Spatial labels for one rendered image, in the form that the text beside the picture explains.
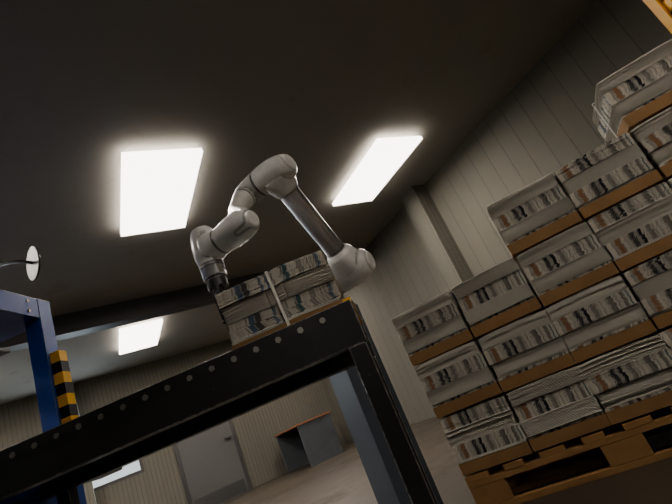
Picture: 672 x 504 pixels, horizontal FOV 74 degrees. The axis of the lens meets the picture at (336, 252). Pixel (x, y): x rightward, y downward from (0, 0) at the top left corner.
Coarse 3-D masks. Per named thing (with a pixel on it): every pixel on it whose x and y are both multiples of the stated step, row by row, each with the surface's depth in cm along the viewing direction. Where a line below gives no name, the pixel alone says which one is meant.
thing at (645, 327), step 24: (624, 264) 163; (576, 288) 169; (504, 312) 179; (528, 312) 175; (456, 336) 186; (624, 336) 160; (552, 360) 169; (576, 360) 166; (504, 384) 175; (456, 408) 182; (624, 408) 157; (648, 408) 154; (552, 432) 166; (576, 432) 162; (504, 456) 172
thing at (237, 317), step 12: (240, 288) 145; (252, 288) 144; (228, 300) 144; (240, 300) 144; (252, 300) 143; (264, 300) 143; (228, 312) 143; (240, 312) 143; (252, 312) 142; (264, 312) 142; (228, 324) 142; (240, 324) 142; (252, 324) 141; (264, 324) 141; (276, 324) 140; (240, 336) 141; (252, 336) 140
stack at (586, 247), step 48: (576, 240) 171; (624, 240) 164; (480, 288) 185; (528, 288) 176; (624, 288) 161; (432, 336) 191; (480, 336) 184; (528, 336) 174; (576, 336) 167; (432, 384) 188; (480, 384) 179; (528, 384) 172; (576, 384) 165; (624, 384) 159; (480, 432) 177; (528, 432) 169; (624, 432) 156; (480, 480) 174; (528, 480) 182; (576, 480) 160
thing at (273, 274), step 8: (272, 272) 145; (264, 280) 145; (272, 280) 144; (280, 280) 144; (264, 288) 144; (280, 288) 143; (272, 296) 143; (280, 296) 142; (272, 304) 142; (288, 304) 142; (280, 312) 142; (288, 312) 141; (280, 320) 141; (288, 320) 140
